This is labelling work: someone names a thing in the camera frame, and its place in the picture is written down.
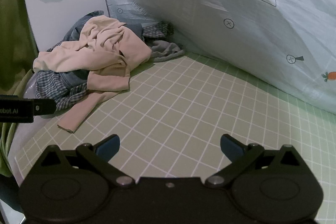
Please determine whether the green curtain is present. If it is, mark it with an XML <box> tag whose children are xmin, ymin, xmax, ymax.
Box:
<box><xmin>0</xmin><ymin>0</ymin><xmax>40</xmax><ymax>178</ymax></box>

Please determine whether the beige pink garment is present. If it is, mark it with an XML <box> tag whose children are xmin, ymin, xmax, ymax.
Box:
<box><xmin>33</xmin><ymin>15</ymin><xmax>152</xmax><ymax>134</ymax></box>

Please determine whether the green grid mat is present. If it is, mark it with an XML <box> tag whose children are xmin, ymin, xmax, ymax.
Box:
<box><xmin>14</xmin><ymin>52</ymin><xmax>336</xmax><ymax>180</ymax></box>

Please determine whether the blue white plaid shirt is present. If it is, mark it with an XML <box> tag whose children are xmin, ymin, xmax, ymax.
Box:
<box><xmin>35</xmin><ymin>21</ymin><xmax>175</xmax><ymax>112</ymax></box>

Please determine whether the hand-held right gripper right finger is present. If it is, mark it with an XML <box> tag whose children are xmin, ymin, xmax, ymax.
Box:
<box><xmin>205</xmin><ymin>134</ymin><xmax>302</xmax><ymax>189</ymax></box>

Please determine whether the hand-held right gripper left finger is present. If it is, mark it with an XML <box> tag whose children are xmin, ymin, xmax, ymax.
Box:
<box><xmin>39</xmin><ymin>134</ymin><xmax>136</xmax><ymax>189</ymax></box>

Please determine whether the carrot print duvet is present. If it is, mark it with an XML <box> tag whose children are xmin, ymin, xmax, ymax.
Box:
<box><xmin>97</xmin><ymin>0</ymin><xmax>336</xmax><ymax>113</ymax></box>

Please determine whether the small grey cloth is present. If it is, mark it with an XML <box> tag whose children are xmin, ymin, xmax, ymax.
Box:
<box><xmin>150</xmin><ymin>40</ymin><xmax>186</xmax><ymax>63</ymax></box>

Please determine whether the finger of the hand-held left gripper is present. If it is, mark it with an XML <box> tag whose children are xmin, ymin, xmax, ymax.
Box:
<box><xmin>33</xmin><ymin>98</ymin><xmax>56</xmax><ymax>117</ymax></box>

